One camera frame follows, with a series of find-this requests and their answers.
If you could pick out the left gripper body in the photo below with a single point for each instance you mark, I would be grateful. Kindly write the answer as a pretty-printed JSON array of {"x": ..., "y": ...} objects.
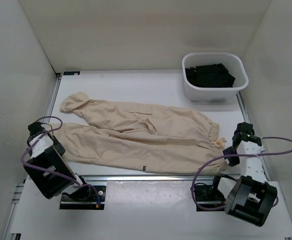
[{"x": 58, "y": 146}]

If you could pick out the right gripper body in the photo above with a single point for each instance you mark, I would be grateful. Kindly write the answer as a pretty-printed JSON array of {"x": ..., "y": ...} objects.
[{"x": 230, "y": 151}]

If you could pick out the beige trousers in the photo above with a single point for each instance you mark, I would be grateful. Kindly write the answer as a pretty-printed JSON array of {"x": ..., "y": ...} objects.
[{"x": 143, "y": 137}]

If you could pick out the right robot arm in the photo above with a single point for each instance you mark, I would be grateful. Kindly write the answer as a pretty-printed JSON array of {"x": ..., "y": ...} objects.
[{"x": 250, "y": 197}]

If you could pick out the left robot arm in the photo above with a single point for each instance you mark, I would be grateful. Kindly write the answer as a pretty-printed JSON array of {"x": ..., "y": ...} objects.
[{"x": 46, "y": 167}]

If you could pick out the black folded trousers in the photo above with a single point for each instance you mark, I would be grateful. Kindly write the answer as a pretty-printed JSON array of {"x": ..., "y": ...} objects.
[{"x": 210, "y": 76}]

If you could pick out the white plastic basket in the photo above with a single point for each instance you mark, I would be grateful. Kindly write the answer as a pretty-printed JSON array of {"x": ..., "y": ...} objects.
[{"x": 232, "y": 62}]

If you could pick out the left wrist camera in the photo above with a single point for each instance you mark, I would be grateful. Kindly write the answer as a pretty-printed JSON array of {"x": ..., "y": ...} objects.
[{"x": 36, "y": 129}]

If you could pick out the aluminium front rail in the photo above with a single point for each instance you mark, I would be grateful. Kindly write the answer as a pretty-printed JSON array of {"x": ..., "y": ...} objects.
[{"x": 134, "y": 178}]

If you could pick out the aluminium rail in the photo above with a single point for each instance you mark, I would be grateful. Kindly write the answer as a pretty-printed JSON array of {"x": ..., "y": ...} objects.
[
  {"x": 134, "y": 178},
  {"x": 18, "y": 188}
]

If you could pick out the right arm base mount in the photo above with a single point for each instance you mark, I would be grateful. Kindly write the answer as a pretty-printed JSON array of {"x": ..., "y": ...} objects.
[{"x": 212, "y": 197}]

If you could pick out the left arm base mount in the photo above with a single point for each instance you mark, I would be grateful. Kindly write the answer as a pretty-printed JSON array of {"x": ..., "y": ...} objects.
[{"x": 84, "y": 199}]

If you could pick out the aluminium left rail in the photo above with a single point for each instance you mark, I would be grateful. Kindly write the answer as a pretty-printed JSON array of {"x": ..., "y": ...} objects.
[{"x": 18, "y": 188}]

